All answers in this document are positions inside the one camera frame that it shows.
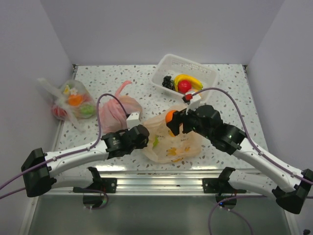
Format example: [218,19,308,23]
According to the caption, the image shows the red toy apple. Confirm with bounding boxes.
[177,80,192,94]

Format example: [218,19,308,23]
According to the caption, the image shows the yellow toy banana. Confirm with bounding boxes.
[174,74,203,92]

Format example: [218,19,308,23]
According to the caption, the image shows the pink plastic bag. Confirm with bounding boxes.
[99,80,142,134]

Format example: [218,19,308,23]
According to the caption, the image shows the orange toy peach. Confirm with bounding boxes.
[165,110,176,123]

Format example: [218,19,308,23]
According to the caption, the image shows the clear plastic bag with fruit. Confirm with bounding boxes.
[38,78,96,127]

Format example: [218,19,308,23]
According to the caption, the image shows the left black base bracket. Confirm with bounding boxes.
[73,178,117,193]

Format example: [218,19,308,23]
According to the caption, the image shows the black base bracket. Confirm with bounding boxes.
[73,178,117,193]
[202,178,246,195]

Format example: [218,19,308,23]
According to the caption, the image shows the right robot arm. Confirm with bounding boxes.
[165,105,313,214]

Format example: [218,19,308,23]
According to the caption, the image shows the right black base bracket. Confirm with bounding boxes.
[202,178,246,195]

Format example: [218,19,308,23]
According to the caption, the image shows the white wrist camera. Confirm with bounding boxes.
[182,91,201,114]
[126,112,141,130]

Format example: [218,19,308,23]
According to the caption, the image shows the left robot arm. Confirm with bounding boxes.
[21,125,149,197]

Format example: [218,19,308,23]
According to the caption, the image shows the dark toy grapes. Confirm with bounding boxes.
[162,76,175,91]

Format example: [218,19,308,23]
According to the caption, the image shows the white plastic basket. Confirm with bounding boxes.
[150,54,219,103]

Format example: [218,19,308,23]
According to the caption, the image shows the aluminium mounting rail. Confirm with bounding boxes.
[51,166,263,195]

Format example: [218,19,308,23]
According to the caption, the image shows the orange plastic bag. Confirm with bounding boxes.
[142,104,202,164]

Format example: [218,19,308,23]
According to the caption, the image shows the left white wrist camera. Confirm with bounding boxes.
[126,112,141,130]

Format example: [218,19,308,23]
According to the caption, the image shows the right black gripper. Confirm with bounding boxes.
[167,102,213,140]

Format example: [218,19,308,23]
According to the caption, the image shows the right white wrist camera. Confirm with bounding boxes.
[182,91,201,114]

